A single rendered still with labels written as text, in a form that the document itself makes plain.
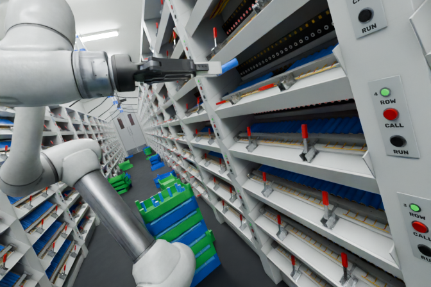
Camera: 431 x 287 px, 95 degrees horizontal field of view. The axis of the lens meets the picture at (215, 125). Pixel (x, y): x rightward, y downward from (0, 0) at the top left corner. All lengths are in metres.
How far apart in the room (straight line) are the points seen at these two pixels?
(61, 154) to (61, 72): 0.56
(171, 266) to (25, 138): 0.61
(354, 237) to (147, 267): 0.64
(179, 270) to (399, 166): 0.74
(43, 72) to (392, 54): 0.52
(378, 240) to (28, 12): 0.83
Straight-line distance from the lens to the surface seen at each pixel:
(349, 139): 0.53
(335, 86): 0.43
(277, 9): 0.49
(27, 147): 0.73
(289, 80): 0.52
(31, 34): 0.49
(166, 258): 0.88
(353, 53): 0.39
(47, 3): 0.56
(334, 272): 0.81
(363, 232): 0.62
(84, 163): 0.94
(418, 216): 0.46
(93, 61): 0.43
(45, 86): 0.44
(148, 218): 1.21
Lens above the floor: 0.96
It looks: 6 degrees down
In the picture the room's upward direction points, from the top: 20 degrees counter-clockwise
